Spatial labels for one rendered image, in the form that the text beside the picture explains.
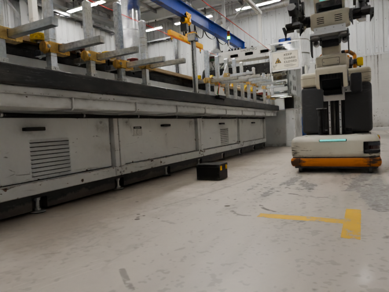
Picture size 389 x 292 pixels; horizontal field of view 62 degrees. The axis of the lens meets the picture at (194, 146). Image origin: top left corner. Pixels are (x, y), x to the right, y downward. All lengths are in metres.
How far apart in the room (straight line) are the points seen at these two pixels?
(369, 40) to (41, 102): 11.30
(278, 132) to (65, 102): 4.61
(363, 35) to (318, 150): 9.77
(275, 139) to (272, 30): 7.35
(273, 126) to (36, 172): 4.63
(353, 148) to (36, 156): 2.09
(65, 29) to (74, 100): 10.20
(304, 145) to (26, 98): 1.94
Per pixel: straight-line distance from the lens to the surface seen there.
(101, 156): 2.23
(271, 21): 12.85
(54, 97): 1.71
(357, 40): 12.24
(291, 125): 5.73
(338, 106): 2.92
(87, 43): 1.61
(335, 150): 2.64
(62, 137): 2.01
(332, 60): 2.74
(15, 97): 1.59
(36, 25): 1.46
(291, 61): 5.78
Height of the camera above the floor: 0.39
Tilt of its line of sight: 3 degrees down
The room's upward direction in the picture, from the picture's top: 3 degrees counter-clockwise
